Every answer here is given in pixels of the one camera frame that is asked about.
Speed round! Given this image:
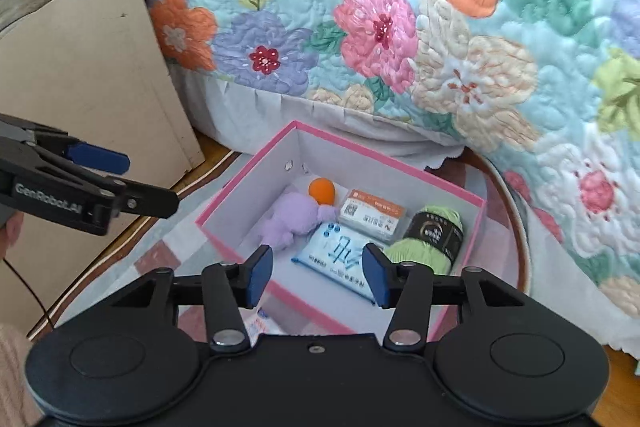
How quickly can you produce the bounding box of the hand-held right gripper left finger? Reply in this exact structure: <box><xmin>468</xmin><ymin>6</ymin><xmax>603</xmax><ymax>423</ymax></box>
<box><xmin>107</xmin><ymin>245</ymin><xmax>275</xmax><ymax>352</ymax></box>

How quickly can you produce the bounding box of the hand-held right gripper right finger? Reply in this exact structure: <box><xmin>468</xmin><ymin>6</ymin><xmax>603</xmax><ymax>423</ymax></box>
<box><xmin>361</xmin><ymin>243</ymin><xmax>526</xmax><ymax>350</ymax></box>

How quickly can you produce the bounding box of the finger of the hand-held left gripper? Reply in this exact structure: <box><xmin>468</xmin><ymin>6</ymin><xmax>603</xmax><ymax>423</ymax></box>
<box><xmin>0</xmin><ymin>139</ymin><xmax>180</xmax><ymax>236</ymax></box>
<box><xmin>0</xmin><ymin>113</ymin><xmax>132</xmax><ymax>175</ymax></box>

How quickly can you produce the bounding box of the blue white wet wipes pack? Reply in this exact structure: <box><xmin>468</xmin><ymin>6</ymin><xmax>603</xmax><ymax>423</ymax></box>
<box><xmin>291</xmin><ymin>222</ymin><xmax>388</xmax><ymax>305</ymax></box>

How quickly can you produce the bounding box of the clear box with orange label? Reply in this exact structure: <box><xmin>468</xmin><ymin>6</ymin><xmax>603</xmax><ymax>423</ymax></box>
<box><xmin>337</xmin><ymin>188</ymin><xmax>408</xmax><ymax>244</ymax></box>

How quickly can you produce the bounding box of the purple plush toy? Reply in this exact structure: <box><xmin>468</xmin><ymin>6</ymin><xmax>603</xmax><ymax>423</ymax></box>
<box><xmin>260</xmin><ymin>192</ymin><xmax>337</xmax><ymax>250</ymax></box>

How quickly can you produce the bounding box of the orange makeup sponge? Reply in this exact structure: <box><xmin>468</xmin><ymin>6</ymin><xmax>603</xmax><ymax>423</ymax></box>
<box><xmin>307</xmin><ymin>178</ymin><xmax>336</xmax><ymax>204</ymax></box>

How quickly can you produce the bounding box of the pink cardboard box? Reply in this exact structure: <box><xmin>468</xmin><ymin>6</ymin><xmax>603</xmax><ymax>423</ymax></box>
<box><xmin>195</xmin><ymin>121</ymin><xmax>488</xmax><ymax>343</ymax></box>

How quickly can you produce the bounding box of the white tissue pack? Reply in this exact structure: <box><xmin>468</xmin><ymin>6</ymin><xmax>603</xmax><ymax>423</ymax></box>
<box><xmin>240</xmin><ymin>307</ymin><xmax>286</xmax><ymax>338</ymax></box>

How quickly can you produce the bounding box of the green yarn ball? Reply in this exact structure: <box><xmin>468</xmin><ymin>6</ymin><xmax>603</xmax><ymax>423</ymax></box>
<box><xmin>382</xmin><ymin>205</ymin><xmax>468</xmax><ymax>275</ymax></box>

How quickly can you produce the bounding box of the beige cardboard board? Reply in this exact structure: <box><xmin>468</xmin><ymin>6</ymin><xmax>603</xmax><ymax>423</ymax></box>
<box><xmin>0</xmin><ymin>0</ymin><xmax>207</xmax><ymax>340</ymax></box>

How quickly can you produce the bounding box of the white bed skirt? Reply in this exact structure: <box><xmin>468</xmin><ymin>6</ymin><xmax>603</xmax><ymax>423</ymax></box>
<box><xmin>187</xmin><ymin>69</ymin><xmax>468</xmax><ymax>170</ymax></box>

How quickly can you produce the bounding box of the floral quilt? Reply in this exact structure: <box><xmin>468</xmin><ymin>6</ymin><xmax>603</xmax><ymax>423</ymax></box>
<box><xmin>147</xmin><ymin>0</ymin><xmax>640</xmax><ymax>353</ymax></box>

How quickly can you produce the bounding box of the black cable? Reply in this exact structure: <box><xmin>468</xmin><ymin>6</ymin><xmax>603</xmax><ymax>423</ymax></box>
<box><xmin>2</xmin><ymin>259</ymin><xmax>56</xmax><ymax>328</ymax></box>

